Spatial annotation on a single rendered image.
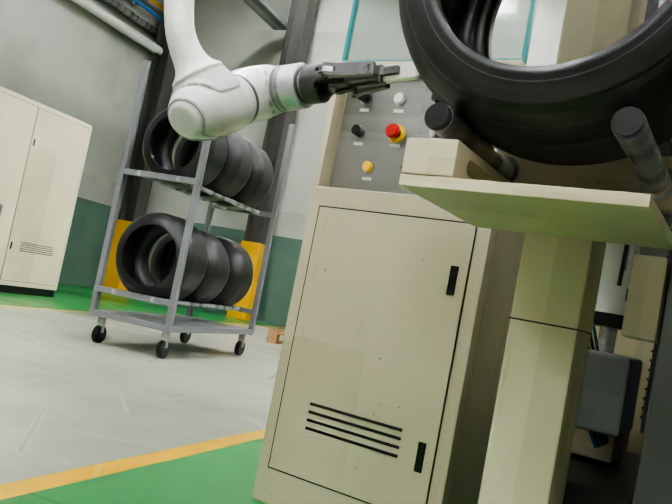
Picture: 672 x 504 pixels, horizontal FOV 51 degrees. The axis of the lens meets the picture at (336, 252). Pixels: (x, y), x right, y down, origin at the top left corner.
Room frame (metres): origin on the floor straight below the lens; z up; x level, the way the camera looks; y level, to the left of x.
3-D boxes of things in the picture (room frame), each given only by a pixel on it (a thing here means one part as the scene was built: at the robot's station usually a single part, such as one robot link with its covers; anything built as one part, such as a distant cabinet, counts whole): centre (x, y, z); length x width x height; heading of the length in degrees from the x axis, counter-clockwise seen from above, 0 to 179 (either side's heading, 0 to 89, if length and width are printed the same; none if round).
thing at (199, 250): (5.23, 1.03, 0.96); 1.30 x 0.62 x 1.92; 161
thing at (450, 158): (1.23, -0.21, 0.83); 0.36 x 0.09 x 0.06; 149
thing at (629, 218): (1.16, -0.33, 0.80); 0.37 x 0.36 x 0.02; 59
